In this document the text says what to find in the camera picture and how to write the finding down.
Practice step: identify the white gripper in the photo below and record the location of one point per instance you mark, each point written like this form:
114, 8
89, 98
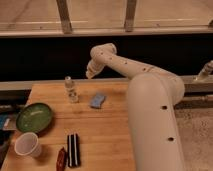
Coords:
93, 68

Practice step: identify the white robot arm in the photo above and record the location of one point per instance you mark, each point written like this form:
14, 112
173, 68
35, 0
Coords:
151, 96

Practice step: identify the clear plastic bottle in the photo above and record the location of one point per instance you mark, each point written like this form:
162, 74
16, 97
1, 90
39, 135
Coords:
71, 91

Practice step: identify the blue sponge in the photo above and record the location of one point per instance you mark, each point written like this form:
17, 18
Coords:
97, 101

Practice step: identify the green plate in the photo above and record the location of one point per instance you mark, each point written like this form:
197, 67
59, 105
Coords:
34, 118

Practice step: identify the black striped rectangular block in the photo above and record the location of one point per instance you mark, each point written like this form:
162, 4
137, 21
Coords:
73, 150

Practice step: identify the red brown small object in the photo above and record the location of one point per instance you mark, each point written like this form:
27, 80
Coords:
61, 160

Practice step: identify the white paper cup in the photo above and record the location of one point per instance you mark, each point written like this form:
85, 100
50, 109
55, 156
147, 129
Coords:
28, 144

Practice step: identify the blue clutter at left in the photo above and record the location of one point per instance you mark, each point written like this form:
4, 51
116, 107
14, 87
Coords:
5, 122

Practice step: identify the white fixture at right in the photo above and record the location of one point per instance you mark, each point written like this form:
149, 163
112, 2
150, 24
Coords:
205, 71

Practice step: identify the left metal window post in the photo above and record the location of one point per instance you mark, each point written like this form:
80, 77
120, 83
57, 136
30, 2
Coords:
64, 16

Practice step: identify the metal window post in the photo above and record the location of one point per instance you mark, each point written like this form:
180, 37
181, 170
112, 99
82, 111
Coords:
64, 16
130, 15

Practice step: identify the right metal window post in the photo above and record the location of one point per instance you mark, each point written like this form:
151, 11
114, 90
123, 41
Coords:
130, 15

